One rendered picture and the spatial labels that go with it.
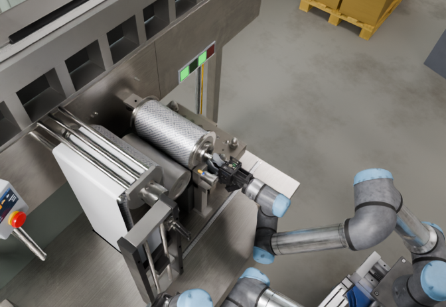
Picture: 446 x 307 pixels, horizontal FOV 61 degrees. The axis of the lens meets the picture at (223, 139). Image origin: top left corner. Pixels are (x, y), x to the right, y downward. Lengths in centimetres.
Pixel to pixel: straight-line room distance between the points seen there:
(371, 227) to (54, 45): 99
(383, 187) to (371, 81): 245
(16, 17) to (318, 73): 314
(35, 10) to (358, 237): 98
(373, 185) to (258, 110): 197
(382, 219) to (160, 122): 74
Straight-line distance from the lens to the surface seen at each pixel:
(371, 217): 117
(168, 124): 126
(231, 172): 133
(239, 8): 179
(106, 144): 108
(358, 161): 298
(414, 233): 145
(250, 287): 103
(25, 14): 52
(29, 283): 156
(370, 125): 324
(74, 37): 111
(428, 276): 150
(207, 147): 122
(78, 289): 149
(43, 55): 107
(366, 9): 394
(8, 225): 79
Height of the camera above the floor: 229
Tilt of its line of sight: 53 degrees down
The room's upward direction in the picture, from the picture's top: 5 degrees clockwise
